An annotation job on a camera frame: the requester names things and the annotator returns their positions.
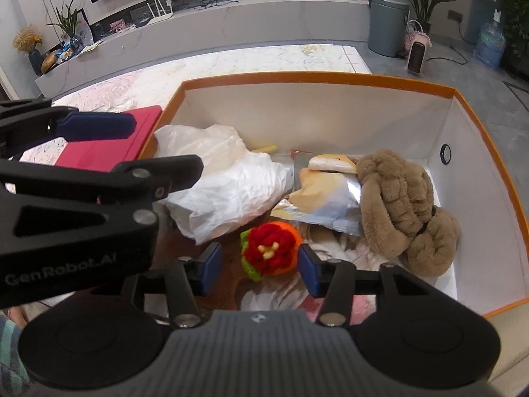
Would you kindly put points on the grey television cabinet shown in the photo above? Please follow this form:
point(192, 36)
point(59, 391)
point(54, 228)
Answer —
point(231, 29)

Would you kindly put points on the brown plush slipper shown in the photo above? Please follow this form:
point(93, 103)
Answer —
point(392, 198)
point(438, 240)

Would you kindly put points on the red box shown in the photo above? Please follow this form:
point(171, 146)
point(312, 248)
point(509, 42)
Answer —
point(124, 149)

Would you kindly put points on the green potted plant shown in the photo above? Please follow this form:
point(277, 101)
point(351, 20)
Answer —
point(66, 20)

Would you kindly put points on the white plastic bag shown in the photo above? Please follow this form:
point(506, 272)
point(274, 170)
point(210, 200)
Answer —
point(223, 182)

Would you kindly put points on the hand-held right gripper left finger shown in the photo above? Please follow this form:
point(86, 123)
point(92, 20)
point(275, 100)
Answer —
point(211, 266)

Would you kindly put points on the orange storage box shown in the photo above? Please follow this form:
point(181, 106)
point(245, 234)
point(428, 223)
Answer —
point(330, 115)

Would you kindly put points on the hanging vine plant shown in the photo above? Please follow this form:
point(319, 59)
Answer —
point(516, 16)

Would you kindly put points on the silver snack bag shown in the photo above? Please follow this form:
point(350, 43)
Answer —
point(326, 198)

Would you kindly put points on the white router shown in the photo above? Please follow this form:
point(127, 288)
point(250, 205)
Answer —
point(161, 18)

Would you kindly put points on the vase with dried flowers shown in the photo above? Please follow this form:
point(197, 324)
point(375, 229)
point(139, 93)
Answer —
point(27, 41)

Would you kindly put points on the teal striped cloth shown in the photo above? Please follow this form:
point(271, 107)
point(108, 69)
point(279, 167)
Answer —
point(12, 359)

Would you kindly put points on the grey trash bin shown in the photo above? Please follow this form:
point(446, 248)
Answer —
point(387, 29)

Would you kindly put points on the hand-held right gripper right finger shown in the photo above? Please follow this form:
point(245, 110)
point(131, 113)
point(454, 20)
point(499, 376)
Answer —
point(310, 271)

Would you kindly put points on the blue water bottle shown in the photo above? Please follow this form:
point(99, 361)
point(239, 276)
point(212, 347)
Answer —
point(489, 45)

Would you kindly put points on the bread loaf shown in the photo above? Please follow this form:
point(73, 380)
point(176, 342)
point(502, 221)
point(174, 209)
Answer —
point(50, 62)

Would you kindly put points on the pink space heater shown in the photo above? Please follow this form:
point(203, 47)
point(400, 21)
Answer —
point(418, 56)

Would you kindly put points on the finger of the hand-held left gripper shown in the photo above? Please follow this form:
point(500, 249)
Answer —
point(99, 126)
point(124, 186)

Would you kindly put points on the red orange crocheted toy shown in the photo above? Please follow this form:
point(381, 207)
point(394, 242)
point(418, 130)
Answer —
point(270, 248)

